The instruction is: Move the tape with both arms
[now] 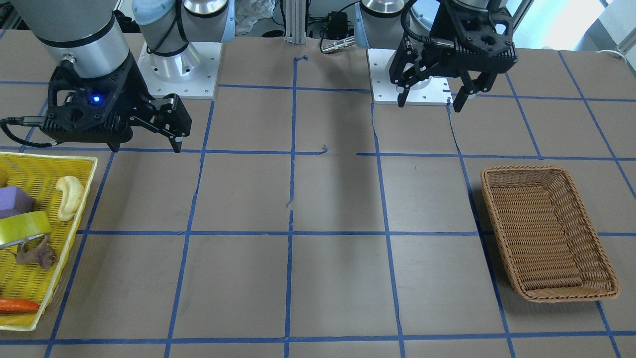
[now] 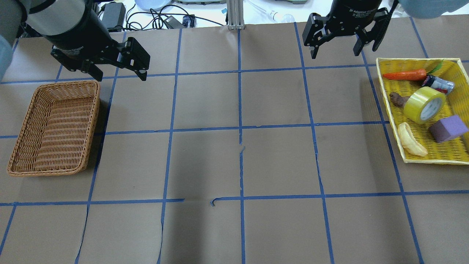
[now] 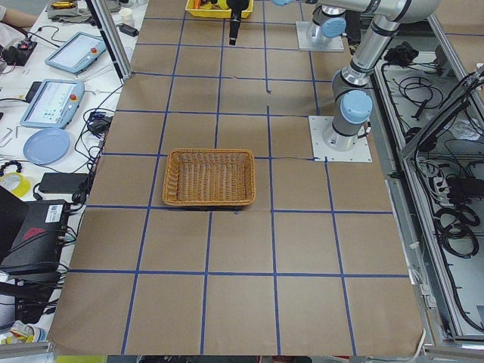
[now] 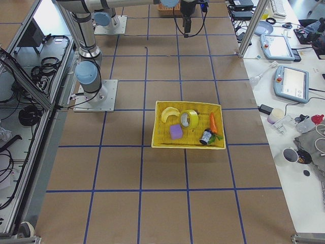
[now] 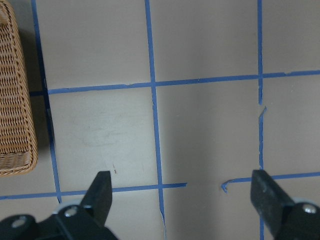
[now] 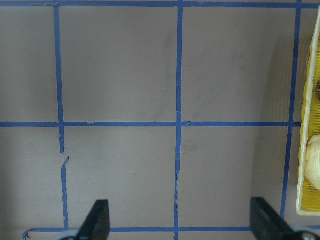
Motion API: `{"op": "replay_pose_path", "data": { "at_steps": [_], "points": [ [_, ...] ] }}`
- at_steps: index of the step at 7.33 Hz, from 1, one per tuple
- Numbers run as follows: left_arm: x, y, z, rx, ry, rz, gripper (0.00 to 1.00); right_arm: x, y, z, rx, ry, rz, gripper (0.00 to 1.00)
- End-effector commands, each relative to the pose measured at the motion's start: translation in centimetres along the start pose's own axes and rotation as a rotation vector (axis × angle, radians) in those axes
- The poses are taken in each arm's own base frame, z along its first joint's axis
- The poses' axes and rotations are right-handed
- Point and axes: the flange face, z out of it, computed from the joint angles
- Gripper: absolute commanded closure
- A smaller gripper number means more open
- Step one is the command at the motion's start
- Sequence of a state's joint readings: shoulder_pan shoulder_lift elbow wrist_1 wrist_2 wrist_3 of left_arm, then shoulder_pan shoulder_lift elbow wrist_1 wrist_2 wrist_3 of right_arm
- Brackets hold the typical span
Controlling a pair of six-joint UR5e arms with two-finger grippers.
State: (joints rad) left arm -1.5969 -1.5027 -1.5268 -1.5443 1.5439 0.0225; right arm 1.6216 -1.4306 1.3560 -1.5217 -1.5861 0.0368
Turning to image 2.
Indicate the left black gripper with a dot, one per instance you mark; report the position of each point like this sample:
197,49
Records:
78,31

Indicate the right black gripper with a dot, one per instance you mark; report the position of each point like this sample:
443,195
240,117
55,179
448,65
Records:
352,11

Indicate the yellow tape roll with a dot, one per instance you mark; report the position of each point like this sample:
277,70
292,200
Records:
423,105

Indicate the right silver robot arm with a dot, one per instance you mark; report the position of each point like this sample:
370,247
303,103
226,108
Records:
423,9

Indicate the black power adapter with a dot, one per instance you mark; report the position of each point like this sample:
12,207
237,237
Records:
112,16

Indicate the orange toy carrot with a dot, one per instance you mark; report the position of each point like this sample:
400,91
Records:
413,75

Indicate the brown toy figure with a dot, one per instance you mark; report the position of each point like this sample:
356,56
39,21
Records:
398,100

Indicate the brown wicker basket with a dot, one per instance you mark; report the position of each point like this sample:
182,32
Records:
57,132

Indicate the yellow plastic basket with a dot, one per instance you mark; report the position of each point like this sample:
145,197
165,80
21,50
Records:
451,152

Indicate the small dark can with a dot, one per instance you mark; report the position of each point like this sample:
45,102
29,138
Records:
438,84

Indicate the pale yellow toy banana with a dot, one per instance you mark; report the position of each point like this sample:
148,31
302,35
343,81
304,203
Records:
409,142

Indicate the purple foam block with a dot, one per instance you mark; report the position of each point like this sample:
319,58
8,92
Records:
448,128

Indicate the aluminium frame post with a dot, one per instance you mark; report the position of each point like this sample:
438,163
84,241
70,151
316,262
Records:
235,15

